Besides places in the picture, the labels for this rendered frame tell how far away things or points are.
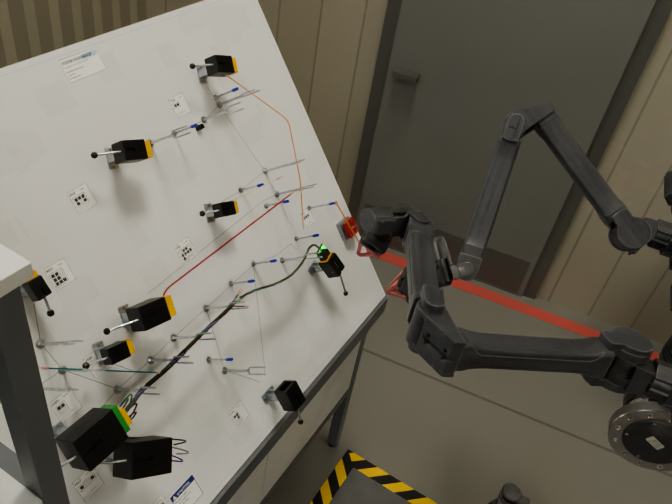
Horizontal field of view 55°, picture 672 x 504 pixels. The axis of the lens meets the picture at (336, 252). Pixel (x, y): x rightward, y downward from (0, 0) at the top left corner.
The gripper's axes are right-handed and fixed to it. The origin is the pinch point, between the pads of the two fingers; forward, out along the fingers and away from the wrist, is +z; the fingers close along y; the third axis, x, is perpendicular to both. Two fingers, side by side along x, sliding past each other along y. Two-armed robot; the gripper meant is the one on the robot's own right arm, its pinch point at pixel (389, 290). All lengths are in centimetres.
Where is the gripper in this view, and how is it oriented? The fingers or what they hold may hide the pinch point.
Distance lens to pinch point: 178.6
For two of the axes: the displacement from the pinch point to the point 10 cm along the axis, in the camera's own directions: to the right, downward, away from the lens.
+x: 6.3, 6.9, 3.6
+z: -6.7, 2.4, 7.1
